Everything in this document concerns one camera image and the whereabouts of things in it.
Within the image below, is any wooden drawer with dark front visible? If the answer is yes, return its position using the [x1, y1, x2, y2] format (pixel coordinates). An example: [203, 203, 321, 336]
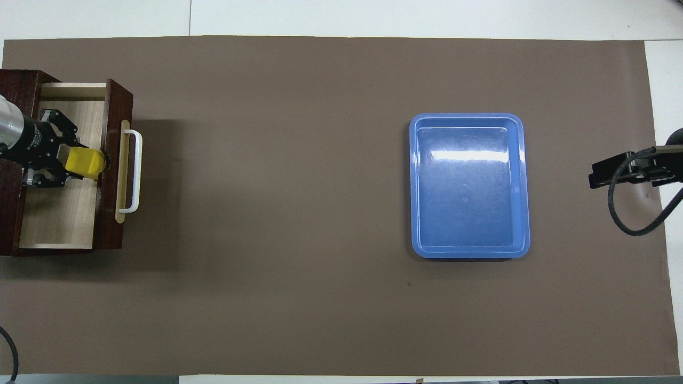
[19, 79, 144, 251]

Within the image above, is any beige handle backing strip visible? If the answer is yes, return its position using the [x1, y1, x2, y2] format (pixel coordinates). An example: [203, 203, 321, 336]
[115, 120, 131, 224]

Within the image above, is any yellow block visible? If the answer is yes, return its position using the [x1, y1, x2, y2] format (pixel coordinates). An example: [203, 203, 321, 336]
[65, 147, 106, 181]

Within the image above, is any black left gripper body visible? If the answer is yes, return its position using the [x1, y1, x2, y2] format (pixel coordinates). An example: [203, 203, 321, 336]
[0, 118, 60, 169]

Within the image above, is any blue plastic tray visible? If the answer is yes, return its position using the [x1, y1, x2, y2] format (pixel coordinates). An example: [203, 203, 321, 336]
[409, 113, 531, 260]

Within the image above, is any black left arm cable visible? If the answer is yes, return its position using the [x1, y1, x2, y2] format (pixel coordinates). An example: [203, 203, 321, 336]
[0, 325, 20, 384]

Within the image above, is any white drawer handle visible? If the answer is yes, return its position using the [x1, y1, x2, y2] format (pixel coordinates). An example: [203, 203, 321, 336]
[118, 130, 144, 214]

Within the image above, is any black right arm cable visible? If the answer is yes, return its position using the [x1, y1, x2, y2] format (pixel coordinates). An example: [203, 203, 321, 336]
[607, 146, 683, 237]

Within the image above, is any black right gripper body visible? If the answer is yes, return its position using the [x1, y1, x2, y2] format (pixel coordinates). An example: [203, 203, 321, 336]
[648, 152, 683, 187]

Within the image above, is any brown table mat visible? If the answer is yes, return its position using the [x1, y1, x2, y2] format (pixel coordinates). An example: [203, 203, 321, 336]
[0, 35, 681, 377]

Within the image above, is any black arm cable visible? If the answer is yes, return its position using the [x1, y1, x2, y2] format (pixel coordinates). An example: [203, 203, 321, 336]
[0, 325, 20, 384]
[607, 146, 683, 237]

